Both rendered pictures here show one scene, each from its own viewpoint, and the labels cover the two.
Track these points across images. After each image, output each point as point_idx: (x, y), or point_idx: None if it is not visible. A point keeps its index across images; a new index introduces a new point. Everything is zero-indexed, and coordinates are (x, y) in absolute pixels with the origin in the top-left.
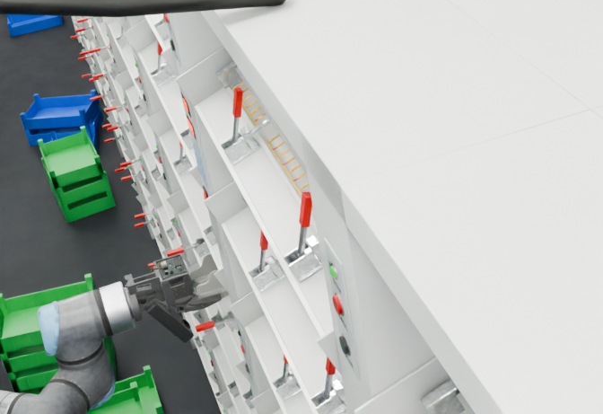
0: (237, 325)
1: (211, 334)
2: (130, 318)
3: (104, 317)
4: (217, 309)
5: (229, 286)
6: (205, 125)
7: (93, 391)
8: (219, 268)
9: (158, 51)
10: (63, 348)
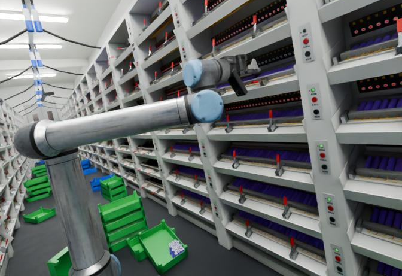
0: (299, 31)
1: (212, 158)
2: (229, 67)
3: (219, 63)
4: (222, 131)
5: (295, 8)
6: None
7: None
8: (271, 30)
9: (206, 3)
10: (203, 76)
